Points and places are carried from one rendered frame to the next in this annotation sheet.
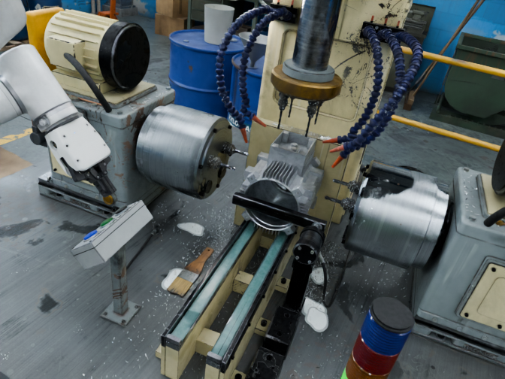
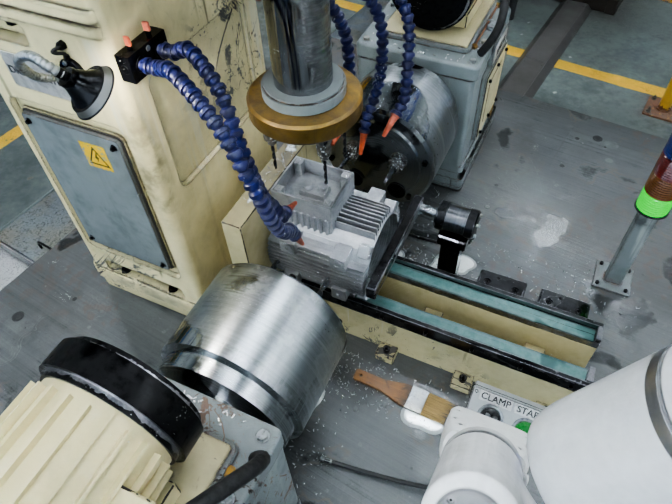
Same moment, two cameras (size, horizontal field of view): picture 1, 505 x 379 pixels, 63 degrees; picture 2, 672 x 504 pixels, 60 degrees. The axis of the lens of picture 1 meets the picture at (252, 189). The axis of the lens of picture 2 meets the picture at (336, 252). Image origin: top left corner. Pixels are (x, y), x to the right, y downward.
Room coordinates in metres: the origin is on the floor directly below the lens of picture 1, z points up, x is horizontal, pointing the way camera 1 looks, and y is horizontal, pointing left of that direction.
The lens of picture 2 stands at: (0.87, 0.65, 1.86)
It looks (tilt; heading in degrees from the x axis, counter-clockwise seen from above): 50 degrees down; 281
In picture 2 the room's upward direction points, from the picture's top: 3 degrees counter-clockwise
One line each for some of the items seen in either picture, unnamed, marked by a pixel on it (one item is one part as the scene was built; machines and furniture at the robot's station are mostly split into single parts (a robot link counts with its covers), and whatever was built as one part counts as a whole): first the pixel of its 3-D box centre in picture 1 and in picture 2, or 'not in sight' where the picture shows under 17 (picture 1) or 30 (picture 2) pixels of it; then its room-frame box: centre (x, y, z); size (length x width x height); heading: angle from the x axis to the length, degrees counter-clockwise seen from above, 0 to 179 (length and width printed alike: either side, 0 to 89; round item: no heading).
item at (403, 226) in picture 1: (402, 217); (397, 126); (0.91, -0.40, 1.04); 0.41 x 0.25 x 0.25; 73
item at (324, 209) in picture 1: (294, 177); (268, 226); (1.15, -0.13, 0.97); 0.30 x 0.11 x 0.34; 73
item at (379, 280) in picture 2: (277, 212); (396, 244); (0.89, -0.07, 1.01); 0.26 x 0.04 x 0.03; 73
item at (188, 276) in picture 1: (193, 269); (402, 393); (0.85, 0.13, 0.80); 0.21 x 0.05 x 0.01; 162
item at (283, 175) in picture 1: (282, 188); (335, 235); (1.01, -0.08, 1.01); 0.20 x 0.19 x 0.19; 163
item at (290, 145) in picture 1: (291, 153); (313, 195); (1.04, -0.09, 1.11); 0.12 x 0.11 x 0.07; 163
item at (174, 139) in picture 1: (172, 146); (238, 381); (1.11, 0.26, 1.04); 0.37 x 0.25 x 0.25; 73
